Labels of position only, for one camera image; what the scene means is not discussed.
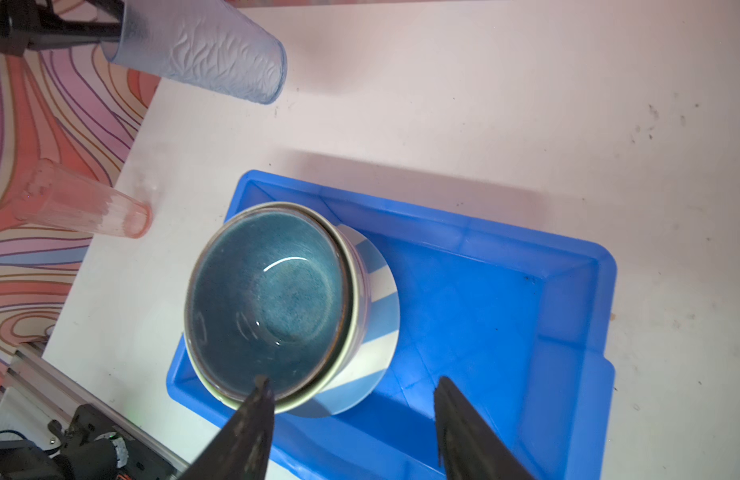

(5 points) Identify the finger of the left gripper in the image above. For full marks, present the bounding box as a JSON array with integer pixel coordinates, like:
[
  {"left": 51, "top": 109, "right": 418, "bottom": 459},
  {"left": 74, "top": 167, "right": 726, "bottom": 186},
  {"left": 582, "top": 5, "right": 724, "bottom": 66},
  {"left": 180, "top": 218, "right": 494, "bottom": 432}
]
[{"left": 0, "top": 0, "right": 125, "bottom": 57}]

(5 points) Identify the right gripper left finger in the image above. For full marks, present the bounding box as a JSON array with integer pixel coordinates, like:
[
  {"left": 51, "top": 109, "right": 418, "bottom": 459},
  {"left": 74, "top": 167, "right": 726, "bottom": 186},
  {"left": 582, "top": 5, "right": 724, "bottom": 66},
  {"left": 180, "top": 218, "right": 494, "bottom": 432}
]
[{"left": 179, "top": 376, "right": 275, "bottom": 480}]

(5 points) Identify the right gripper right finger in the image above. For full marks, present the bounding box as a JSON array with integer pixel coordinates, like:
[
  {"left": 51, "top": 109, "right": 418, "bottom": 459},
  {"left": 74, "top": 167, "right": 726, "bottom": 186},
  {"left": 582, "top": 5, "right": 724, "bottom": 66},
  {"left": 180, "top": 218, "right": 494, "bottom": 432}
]
[{"left": 434, "top": 376, "right": 534, "bottom": 479}]

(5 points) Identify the blue plastic bin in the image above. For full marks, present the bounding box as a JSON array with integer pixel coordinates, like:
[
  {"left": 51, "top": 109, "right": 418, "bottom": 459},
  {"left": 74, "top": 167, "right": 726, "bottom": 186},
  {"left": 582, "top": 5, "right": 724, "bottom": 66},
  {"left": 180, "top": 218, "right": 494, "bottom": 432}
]
[{"left": 165, "top": 169, "right": 618, "bottom": 480}]

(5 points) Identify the dark teal bowl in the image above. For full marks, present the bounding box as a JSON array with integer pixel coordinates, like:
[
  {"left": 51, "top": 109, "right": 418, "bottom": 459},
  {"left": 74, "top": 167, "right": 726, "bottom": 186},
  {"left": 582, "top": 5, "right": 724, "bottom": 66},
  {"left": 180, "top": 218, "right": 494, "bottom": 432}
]
[{"left": 183, "top": 203, "right": 354, "bottom": 402}]

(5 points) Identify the clear pink plastic cup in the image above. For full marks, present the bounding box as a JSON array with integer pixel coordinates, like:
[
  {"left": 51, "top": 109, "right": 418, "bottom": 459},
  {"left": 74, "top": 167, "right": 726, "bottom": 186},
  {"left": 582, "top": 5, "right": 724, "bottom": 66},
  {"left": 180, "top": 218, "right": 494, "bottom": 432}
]
[{"left": 10, "top": 159, "right": 153, "bottom": 239}]

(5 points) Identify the clear grey plastic cup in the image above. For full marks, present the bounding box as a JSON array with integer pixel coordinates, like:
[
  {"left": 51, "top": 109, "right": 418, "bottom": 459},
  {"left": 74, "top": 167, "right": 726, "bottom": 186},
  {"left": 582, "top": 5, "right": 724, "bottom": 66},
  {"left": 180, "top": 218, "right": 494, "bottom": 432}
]
[{"left": 101, "top": 0, "right": 288, "bottom": 105}]

